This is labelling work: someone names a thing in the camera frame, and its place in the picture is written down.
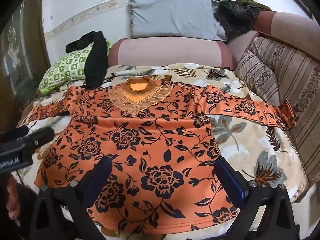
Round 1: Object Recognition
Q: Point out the orange floral shirt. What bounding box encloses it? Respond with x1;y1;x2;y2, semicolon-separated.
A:
27;77;300;234

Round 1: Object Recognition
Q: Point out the black cloth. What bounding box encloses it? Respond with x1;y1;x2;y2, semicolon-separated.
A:
66;31;108;90

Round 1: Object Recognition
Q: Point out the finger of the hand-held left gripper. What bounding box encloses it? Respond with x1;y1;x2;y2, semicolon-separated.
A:
4;126;29;142
21;127;55;153

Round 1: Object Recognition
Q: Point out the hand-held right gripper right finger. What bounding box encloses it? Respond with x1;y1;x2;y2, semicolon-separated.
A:
214;156;300;240

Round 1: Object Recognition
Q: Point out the large striped cushion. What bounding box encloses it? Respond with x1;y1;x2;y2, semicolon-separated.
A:
246;36;320;182

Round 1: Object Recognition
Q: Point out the dark furry cloth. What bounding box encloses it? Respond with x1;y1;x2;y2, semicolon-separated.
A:
215;0;262;42

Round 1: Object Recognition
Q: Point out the person's left hand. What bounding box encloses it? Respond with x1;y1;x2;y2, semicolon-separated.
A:
5;176;22;221

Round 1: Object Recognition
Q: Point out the beige leaf print blanket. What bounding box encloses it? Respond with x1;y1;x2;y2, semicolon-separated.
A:
17;64;308;240

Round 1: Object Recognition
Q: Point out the grey pillow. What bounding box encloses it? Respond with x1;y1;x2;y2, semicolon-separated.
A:
129;0;227;41

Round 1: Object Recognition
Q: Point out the green checked pillow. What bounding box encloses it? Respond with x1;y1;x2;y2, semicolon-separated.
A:
39;41;111;96

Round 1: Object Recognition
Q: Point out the olive cloth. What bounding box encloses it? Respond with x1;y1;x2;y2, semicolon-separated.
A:
235;0;273;12

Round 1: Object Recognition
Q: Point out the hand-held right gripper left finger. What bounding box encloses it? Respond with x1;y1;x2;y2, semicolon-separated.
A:
29;156;113;240

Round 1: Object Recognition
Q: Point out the small striped cushion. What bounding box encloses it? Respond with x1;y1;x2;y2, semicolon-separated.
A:
235;50;281;107

